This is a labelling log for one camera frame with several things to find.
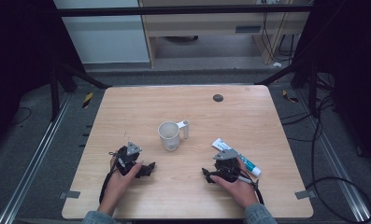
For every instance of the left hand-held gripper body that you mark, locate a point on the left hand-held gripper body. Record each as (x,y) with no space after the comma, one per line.
(127,160)

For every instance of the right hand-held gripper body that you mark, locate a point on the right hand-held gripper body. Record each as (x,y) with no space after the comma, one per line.
(228,168)

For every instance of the white and teal toothpaste tube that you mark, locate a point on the white and teal toothpaste tube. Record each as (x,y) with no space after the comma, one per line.
(248,163)

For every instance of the person's right hand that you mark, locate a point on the person's right hand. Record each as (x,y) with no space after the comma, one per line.
(239,191)

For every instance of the person's left hand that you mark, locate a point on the person's left hand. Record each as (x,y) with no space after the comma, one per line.
(117,186)

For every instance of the grey round table grommet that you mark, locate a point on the grey round table grommet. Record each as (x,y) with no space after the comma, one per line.
(218,98)

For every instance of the yellow and black tape strip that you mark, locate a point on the yellow and black tape strip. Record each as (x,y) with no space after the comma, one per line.
(289,96)
(87,100)

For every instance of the black metal stand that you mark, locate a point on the black metal stand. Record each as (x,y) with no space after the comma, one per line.
(313,90)
(54,93)

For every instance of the small white floor object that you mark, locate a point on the small white floor object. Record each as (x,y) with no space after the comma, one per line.
(277,64)

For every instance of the white cabinet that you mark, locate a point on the white cabinet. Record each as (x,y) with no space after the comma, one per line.
(105,40)

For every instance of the light wooden desk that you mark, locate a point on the light wooden desk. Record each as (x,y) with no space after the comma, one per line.
(205,26)

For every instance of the dark curtain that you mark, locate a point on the dark curtain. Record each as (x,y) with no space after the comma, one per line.
(15,62)
(354,62)

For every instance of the grey metal table bracket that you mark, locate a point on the grey metal table bracket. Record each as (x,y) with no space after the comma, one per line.
(69,194)
(305,194)

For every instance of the aluminium floor rail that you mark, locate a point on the aluminium floor rail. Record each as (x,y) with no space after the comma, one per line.
(33,161)
(339,161)

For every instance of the black horizontal frame bar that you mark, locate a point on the black horizontal frame bar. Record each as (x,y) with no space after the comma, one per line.
(174,10)

